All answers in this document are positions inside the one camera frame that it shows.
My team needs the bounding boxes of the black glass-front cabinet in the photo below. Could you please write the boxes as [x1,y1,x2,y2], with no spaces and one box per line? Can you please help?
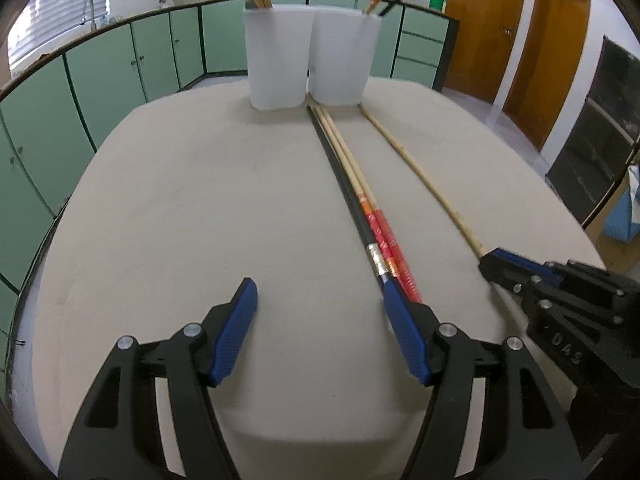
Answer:
[546,35,640,228]

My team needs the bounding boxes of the white window blinds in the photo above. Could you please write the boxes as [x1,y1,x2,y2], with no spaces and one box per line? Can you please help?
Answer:
[7,0,108,68]

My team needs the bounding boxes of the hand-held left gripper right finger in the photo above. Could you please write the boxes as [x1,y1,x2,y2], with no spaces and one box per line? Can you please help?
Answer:
[381,280,583,480]

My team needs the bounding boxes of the white two-compartment utensil holder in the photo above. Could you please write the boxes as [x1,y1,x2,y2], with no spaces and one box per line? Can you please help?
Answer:
[242,4,385,111]

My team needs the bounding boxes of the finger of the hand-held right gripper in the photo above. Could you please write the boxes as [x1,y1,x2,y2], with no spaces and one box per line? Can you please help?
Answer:
[500,250,571,276]
[479,247,543,306]

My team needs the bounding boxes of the wooden door with handle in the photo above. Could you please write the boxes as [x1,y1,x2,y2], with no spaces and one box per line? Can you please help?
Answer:
[444,0,529,103]

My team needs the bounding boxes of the blue white plastic bag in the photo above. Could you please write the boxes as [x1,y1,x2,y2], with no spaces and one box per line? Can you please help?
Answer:
[602,167,640,243]

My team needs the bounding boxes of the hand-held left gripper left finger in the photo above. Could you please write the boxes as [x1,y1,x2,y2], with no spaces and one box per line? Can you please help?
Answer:
[59,277,259,480]

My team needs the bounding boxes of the plain bamboo chopstick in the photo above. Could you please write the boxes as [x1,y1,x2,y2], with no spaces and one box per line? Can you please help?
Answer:
[357,104,490,260]

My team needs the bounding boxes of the plain wooden door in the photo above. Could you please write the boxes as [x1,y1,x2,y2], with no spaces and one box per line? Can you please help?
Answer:
[502,0,592,151]

